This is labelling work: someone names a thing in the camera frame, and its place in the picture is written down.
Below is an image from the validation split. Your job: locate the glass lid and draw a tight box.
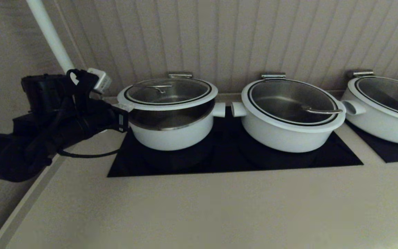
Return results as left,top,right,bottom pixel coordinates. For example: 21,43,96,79
117,77,218,111
348,76,398,124
241,79,346,133

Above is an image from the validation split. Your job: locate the white pot, steel inner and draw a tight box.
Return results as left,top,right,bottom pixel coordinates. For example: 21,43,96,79
128,100,226,151
341,88,398,145
231,100,346,153

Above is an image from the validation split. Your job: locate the white pole with base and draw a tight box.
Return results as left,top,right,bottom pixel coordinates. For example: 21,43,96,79
26,0,77,73

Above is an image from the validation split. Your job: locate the wide black glass cooktop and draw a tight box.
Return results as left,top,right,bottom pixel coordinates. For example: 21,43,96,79
107,105,363,178

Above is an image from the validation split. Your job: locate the narrow black glass cooktop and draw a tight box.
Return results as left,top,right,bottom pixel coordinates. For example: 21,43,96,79
345,119,398,163

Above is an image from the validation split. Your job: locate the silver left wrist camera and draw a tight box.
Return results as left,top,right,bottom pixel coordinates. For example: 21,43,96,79
88,68,112,93

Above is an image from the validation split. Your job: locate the black left camera cable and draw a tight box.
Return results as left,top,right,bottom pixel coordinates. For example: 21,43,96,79
57,149,122,159

